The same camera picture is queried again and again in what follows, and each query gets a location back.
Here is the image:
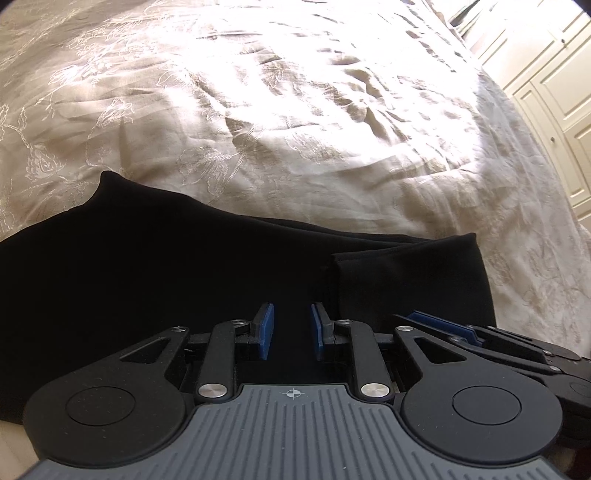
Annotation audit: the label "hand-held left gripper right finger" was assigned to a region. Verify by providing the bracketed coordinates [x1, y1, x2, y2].
[310, 302, 468, 401]

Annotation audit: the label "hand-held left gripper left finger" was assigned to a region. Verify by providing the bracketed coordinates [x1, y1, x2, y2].
[117, 302, 278, 401]

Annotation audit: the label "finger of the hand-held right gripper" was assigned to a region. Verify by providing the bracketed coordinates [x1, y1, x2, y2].
[392, 311, 488, 349]

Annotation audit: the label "black pants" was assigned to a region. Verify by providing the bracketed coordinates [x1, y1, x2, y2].
[0, 171, 498, 425]

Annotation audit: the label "cream embroidered bedspread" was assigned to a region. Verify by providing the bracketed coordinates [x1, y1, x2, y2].
[0, 0, 591, 480]

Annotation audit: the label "white panelled wardrobe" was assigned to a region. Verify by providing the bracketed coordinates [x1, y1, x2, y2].
[455, 0, 591, 220]

